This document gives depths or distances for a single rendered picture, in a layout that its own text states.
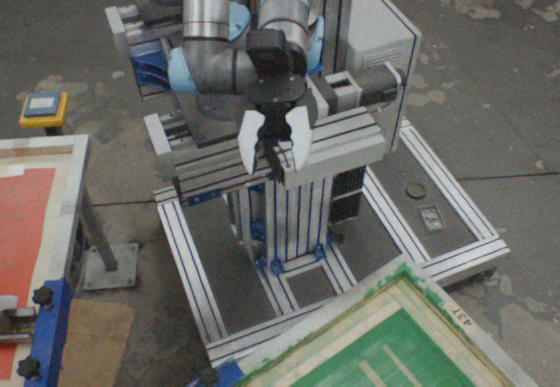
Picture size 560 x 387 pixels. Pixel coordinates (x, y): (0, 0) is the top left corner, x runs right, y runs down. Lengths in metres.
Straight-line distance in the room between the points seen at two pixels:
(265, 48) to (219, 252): 1.72
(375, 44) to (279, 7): 0.75
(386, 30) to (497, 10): 2.60
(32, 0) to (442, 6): 2.80
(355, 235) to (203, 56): 1.58
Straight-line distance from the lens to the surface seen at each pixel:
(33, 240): 1.57
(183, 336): 2.39
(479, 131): 3.21
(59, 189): 1.65
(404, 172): 2.62
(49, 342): 1.34
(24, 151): 1.76
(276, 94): 0.70
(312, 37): 1.17
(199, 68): 0.91
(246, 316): 2.17
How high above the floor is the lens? 2.15
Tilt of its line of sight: 50 degrees down
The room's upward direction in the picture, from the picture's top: straight up
